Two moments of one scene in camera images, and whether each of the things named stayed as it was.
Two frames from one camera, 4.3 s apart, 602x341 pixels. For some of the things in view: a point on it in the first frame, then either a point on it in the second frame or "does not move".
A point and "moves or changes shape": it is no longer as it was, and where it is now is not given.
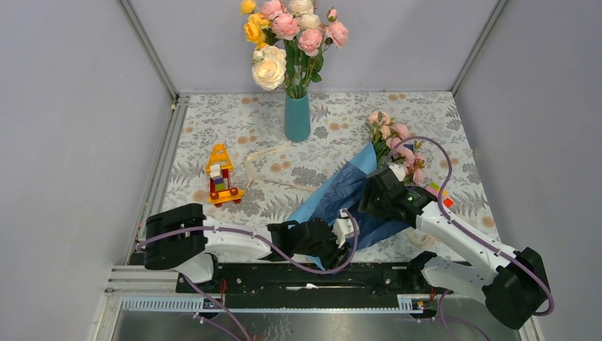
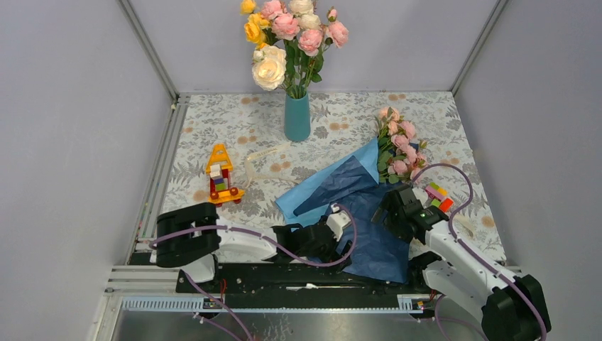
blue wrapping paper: (341, 191) moves or changes shape
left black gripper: (338, 256) does not move
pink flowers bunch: (392, 144) moves or changes shape
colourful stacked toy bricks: (434, 188) does not move
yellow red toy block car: (219, 166) does not move
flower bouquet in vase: (290, 36) does not move
